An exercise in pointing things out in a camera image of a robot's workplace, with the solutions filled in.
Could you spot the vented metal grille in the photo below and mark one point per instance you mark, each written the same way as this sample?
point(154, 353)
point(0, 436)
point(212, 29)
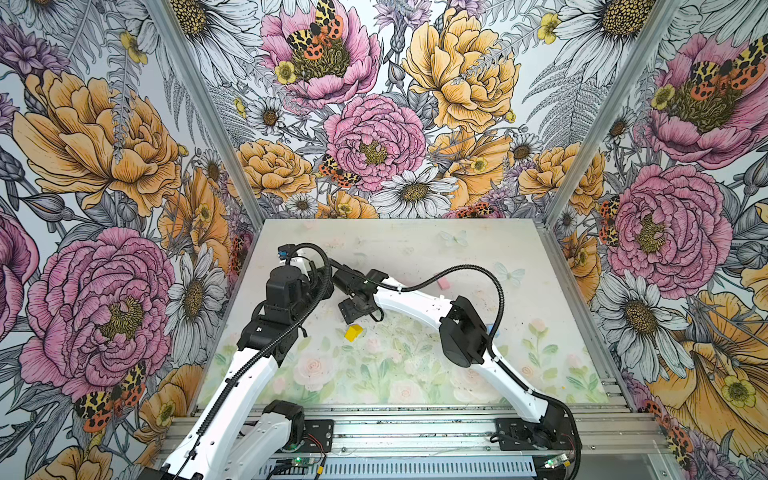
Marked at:
point(430, 468)

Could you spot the left corner aluminium post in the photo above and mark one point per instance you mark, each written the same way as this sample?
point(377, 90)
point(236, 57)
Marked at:
point(172, 36)

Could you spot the corner aluminium post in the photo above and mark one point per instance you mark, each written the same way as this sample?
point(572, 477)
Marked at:
point(172, 36)
point(646, 46)

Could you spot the yellow wood block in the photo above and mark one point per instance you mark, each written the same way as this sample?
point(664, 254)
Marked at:
point(353, 332)

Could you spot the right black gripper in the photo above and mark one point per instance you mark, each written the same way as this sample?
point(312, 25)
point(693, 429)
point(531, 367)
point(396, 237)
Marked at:
point(349, 311)

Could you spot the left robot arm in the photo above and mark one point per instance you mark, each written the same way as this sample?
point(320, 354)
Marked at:
point(217, 447)

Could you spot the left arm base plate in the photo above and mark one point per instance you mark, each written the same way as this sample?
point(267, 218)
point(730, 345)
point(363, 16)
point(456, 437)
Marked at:
point(317, 437)

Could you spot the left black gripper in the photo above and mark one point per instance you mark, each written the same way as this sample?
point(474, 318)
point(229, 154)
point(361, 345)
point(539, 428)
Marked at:
point(323, 282)

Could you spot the right corner aluminium post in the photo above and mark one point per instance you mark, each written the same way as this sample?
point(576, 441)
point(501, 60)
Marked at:
point(646, 46)

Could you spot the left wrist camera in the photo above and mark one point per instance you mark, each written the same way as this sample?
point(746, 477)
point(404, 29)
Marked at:
point(287, 252)

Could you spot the aluminium rail frame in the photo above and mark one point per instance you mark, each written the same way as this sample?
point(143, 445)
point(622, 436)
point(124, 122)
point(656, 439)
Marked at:
point(422, 431)

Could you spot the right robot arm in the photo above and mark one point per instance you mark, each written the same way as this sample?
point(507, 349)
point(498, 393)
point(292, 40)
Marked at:
point(466, 341)

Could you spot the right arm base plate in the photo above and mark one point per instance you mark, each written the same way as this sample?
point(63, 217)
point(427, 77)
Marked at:
point(514, 434)

